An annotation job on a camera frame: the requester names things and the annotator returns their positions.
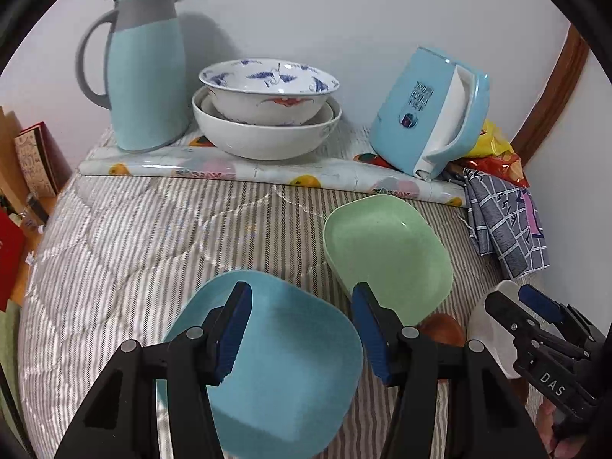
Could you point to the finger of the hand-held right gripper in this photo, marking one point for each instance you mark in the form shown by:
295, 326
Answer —
540, 299
507, 313

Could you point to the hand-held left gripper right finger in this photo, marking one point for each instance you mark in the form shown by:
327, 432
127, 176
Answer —
370, 332

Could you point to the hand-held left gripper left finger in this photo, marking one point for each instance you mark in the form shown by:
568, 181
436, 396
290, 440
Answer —
234, 332

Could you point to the blue square plate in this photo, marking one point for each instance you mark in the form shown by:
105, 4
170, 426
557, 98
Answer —
287, 344

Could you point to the brown round plate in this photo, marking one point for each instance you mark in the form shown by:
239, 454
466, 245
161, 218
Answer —
442, 330

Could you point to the green square plate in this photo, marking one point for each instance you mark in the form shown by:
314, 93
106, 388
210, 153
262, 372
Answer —
387, 248

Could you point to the person's right hand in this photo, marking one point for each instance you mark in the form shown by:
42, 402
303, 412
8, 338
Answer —
547, 423

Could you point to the grey checked cloth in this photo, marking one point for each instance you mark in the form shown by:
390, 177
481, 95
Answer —
507, 229

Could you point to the striped quilt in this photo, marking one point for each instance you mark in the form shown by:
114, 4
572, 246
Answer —
143, 248

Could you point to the red chip bag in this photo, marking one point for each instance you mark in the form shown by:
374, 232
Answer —
502, 167

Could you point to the floral folded mat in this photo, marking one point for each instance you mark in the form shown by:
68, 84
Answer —
267, 172

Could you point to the yellow chip bag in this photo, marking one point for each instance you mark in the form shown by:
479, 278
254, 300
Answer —
492, 141

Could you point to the white bowl with grey pattern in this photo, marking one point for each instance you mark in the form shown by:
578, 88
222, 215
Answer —
267, 141

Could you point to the light blue electric kettle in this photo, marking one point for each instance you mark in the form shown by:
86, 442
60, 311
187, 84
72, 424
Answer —
406, 114

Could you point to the blue patterned ceramic bowl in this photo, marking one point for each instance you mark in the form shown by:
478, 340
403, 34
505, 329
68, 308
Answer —
267, 100

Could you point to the patterned book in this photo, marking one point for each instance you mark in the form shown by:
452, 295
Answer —
36, 160

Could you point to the teal thermos jug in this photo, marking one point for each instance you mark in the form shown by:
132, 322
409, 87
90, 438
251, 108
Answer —
146, 81

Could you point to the wooden door frame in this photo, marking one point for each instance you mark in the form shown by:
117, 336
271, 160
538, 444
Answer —
554, 95

